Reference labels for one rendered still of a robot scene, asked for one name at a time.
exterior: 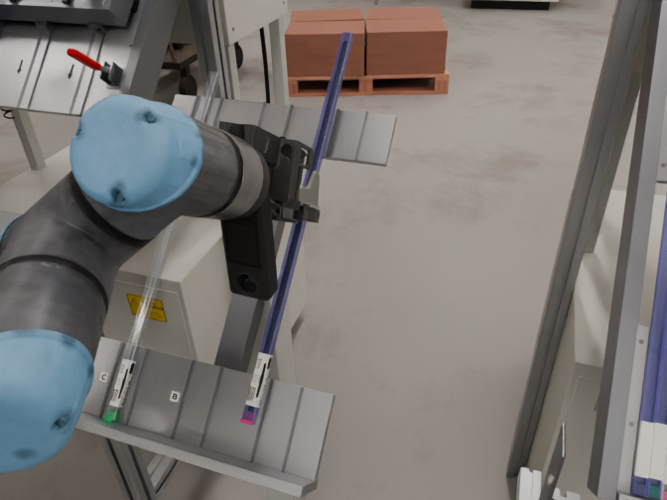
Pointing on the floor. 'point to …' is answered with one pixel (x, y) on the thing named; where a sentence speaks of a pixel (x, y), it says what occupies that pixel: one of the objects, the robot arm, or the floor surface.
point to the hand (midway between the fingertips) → (301, 216)
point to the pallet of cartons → (368, 49)
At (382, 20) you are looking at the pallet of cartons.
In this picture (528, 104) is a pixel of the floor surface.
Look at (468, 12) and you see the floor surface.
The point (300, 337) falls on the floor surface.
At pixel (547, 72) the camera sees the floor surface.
